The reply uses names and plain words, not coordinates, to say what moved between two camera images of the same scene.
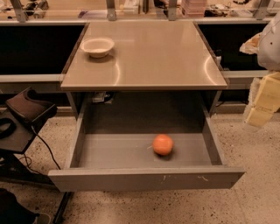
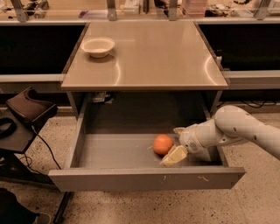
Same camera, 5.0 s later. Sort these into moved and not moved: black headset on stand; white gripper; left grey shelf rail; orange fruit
Moved: white gripper
Not moved: left grey shelf rail; black headset on stand; orange fruit
